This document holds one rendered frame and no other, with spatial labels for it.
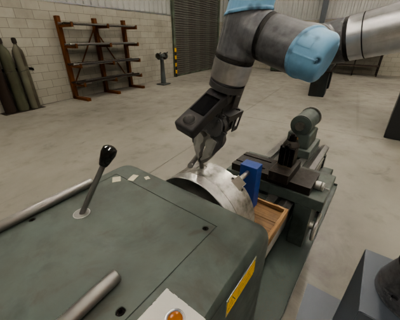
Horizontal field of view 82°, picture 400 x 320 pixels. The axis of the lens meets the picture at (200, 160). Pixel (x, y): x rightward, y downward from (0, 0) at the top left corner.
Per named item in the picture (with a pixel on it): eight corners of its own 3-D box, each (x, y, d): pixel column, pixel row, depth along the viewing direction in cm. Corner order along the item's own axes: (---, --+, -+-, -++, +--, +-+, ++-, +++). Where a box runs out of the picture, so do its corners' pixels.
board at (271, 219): (260, 259, 87) (261, 251, 85) (186, 218, 107) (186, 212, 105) (287, 216, 108) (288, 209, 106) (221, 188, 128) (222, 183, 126)
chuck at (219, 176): (243, 271, 73) (239, 184, 61) (172, 236, 92) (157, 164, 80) (256, 253, 80) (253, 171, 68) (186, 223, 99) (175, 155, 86)
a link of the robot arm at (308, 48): (354, 32, 37) (293, 13, 42) (334, 31, 29) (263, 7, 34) (327, 80, 42) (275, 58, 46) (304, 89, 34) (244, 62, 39)
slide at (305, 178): (308, 196, 112) (310, 188, 110) (231, 169, 135) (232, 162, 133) (318, 180, 124) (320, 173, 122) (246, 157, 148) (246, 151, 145)
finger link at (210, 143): (220, 161, 61) (230, 133, 56) (207, 171, 57) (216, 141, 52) (211, 155, 62) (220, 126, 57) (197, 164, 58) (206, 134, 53)
